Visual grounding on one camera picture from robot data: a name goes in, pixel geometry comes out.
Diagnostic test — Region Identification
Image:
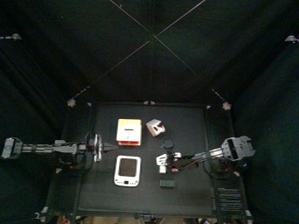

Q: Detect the grey striped label panel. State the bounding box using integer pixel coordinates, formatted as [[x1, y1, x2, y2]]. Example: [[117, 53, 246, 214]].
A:
[[216, 186, 244, 213]]

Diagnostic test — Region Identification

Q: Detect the small white angular toy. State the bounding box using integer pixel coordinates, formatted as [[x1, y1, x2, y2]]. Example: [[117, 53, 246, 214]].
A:
[[144, 118, 167, 137]]

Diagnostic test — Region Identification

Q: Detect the orange and white box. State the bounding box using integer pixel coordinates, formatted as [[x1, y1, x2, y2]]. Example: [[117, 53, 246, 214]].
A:
[[116, 118, 143, 147]]

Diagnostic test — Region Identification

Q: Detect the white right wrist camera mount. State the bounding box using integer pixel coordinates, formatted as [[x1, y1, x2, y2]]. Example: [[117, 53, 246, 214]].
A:
[[155, 151, 183, 175]]

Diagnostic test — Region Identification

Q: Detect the white handheld device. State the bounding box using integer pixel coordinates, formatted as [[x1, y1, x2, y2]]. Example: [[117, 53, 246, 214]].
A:
[[112, 155, 143, 188]]

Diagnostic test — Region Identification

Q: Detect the small dark block toy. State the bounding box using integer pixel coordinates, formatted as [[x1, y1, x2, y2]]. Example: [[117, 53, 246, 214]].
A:
[[159, 178, 177, 189]]

